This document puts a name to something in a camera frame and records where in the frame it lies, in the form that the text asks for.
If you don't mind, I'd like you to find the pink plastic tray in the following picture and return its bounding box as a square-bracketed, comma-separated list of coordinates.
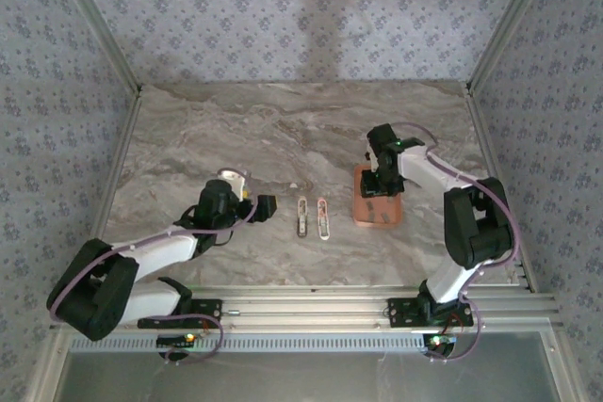
[351, 164, 405, 230]

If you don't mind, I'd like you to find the grey metal sheet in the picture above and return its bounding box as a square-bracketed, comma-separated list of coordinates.
[60, 349, 562, 402]

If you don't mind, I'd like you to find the aluminium table side rail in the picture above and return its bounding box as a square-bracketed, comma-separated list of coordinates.
[464, 86, 541, 293]
[93, 88, 144, 243]

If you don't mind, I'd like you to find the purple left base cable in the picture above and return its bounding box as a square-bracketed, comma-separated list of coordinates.
[139, 309, 224, 367]

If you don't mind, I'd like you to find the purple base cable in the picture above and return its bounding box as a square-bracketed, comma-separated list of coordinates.
[139, 309, 224, 367]
[426, 297, 485, 365]

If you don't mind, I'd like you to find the aluminium mounting rail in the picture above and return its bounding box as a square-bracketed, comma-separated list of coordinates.
[50, 283, 564, 331]

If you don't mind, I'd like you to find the grey slotted cable duct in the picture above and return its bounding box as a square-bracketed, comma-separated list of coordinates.
[65, 331, 428, 354]

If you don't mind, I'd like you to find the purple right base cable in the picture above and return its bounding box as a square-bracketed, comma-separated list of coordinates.
[426, 297, 485, 365]

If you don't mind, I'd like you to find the short aluminium frame post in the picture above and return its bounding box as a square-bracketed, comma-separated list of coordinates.
[21, 330, 70, 402]
[539, 330, 588, 402]

